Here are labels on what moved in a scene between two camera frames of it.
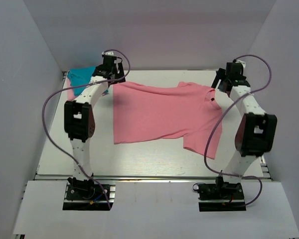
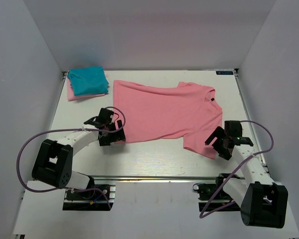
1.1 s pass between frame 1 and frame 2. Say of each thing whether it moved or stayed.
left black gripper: moved
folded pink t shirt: stayed
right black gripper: moved
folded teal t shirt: stayed
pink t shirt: stayed
